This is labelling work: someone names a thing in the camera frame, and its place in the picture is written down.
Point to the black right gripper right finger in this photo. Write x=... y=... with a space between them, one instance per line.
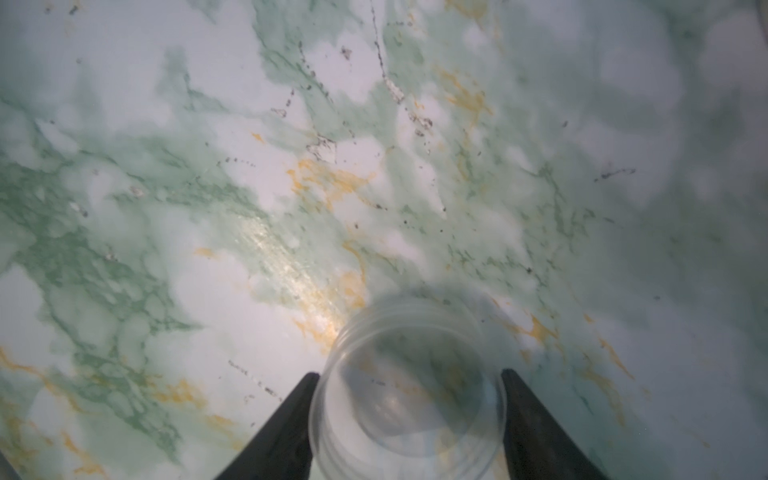
x=536 y=447

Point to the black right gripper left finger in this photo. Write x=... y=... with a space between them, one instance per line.
x=281 y=449

